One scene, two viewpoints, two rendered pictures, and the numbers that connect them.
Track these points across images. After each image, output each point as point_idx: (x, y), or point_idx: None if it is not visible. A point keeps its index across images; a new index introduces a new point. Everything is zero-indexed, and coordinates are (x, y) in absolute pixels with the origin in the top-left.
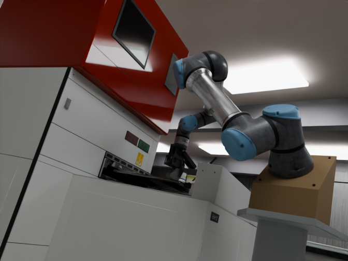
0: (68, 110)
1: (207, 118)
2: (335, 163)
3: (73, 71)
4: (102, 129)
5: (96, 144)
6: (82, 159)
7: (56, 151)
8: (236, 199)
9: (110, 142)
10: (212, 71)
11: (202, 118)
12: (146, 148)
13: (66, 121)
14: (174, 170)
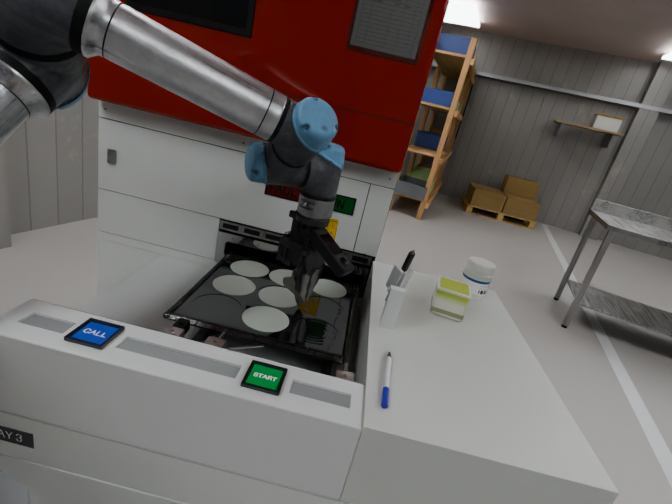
0: (118, 166)
1: (278, 147)
2: None
3: (103, 104)
4: (199, 184)
5: (193, 209)
6: (172, 234)
7: (121, 225)
8: (156, 419)
9: (225, 203)
10: (0, 42)
11: (271, 149)
12: (342, 206)
13: (120, 182)
14: (292, 273)
